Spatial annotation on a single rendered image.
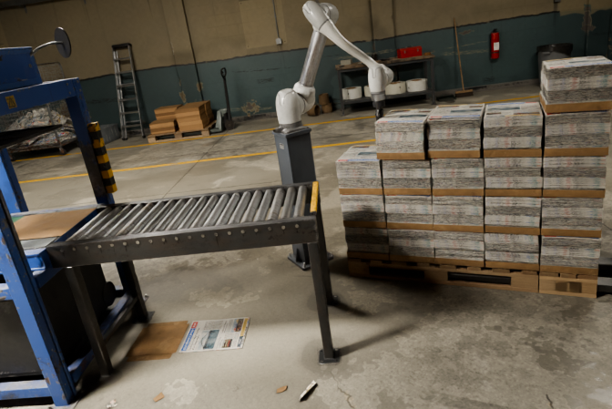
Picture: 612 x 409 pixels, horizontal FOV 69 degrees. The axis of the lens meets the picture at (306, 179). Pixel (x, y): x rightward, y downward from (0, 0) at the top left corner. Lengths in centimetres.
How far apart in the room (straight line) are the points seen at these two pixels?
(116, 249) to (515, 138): 212
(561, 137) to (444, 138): 58
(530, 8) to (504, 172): 750
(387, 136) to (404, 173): 25
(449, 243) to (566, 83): 109
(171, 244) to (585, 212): 214
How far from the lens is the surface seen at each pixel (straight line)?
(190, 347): 282
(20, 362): 288
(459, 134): 264
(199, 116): 867
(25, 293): 248
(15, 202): 343
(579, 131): 265
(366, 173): 279
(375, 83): 278
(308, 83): 314
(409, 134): 265
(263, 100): 946
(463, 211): 278
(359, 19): 927
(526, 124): 262
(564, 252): 290
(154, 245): 231
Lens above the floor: 163
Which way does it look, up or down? 18 degrees down
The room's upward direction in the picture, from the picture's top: 8 degrees counter-clockwise
